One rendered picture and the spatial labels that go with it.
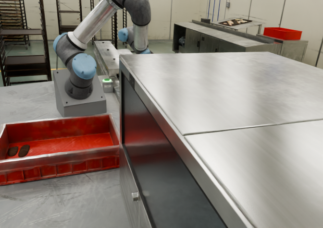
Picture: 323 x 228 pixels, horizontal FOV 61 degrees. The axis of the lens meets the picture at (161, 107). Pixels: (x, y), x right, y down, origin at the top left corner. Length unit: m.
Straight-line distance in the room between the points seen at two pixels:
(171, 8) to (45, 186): 8.37
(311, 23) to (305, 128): 5.26
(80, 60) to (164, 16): 7.78
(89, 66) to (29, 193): 0.64
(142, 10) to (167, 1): 7.78
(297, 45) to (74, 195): 4.43
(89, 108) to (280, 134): 1.27
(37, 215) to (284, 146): 0.79
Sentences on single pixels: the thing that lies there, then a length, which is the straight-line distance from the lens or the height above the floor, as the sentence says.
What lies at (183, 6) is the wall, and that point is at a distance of 9.29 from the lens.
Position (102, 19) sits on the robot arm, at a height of 1.34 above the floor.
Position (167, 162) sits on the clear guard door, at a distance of 0.45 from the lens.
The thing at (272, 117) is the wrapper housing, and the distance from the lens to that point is 0.47.
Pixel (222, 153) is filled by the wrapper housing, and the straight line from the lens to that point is 0.34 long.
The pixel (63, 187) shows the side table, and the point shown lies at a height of 0.82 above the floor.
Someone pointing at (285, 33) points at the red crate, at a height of 0.96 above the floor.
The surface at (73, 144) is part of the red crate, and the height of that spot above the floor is 0.82.
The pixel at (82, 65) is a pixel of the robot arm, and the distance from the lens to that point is 1.39.
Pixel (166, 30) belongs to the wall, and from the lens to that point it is 9.16.
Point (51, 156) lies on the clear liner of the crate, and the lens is 1.06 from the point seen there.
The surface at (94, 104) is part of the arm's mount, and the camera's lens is 1.57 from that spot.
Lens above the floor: 1.48
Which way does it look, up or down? 23 degrees down
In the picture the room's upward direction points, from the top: 3 degrees clockwise
